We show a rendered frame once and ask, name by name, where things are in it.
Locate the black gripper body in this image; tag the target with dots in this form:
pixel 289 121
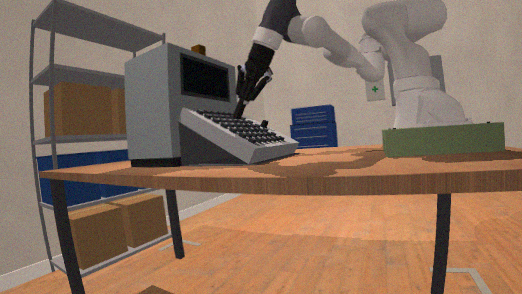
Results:
pixel 263 57

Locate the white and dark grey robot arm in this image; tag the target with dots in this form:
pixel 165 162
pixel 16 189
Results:
pixel 419 100

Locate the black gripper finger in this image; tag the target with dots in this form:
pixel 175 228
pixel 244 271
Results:
pixel 252 92
pixel 240 80

